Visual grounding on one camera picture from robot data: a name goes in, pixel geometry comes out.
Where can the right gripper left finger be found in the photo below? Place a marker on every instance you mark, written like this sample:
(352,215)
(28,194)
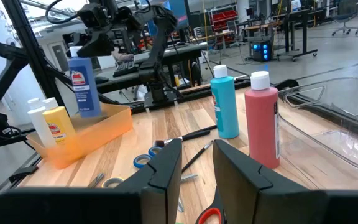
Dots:
(154,193)

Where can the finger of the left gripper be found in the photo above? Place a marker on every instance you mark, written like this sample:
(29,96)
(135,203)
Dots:
(99,46)
(71,39)

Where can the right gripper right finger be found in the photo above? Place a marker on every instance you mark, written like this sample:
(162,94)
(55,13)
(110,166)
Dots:
(244,199)

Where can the black red scissors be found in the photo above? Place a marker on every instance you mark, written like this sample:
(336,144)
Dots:
(217,199)

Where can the blue scissors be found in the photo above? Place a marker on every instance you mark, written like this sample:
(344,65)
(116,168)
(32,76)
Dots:
(137,159)

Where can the yellow grey scissors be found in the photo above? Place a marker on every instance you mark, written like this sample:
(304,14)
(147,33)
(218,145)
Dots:
(108,181)

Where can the blue paint bottle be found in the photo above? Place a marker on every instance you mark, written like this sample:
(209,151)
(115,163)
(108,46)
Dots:
(84,93)

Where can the thick black paintbrush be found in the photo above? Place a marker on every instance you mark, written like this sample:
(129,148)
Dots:
(194,135)

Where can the red paint bottle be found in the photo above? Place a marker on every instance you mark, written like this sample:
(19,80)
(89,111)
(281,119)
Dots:
(261,124)

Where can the yellow paint bottle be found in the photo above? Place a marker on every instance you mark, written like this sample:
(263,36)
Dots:
(59,124)

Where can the white paint bottle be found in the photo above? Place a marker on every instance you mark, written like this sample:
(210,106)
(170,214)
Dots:
(40,127)

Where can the teal paint bottle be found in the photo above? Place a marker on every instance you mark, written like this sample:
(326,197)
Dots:
(225,105)

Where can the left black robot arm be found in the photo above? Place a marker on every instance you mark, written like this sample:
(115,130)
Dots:
(158,46)

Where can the black keyboard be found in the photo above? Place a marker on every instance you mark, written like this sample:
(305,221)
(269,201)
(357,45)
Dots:
(124,69)

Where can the orange plastic bin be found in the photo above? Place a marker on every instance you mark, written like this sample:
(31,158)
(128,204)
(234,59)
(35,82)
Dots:
(98,137)

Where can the blue screen monitor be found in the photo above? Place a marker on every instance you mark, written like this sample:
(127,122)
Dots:
(177,9)

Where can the clear plastic bin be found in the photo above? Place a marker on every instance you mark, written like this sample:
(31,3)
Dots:
(337,149)

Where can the red storage shelf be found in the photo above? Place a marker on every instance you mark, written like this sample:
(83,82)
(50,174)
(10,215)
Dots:
(224,18)

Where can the computer tower blue lights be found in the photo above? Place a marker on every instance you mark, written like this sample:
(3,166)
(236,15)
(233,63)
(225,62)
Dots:
(259,49)

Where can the black standing desk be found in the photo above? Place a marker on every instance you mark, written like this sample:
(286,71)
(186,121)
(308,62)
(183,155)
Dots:
(295,31)

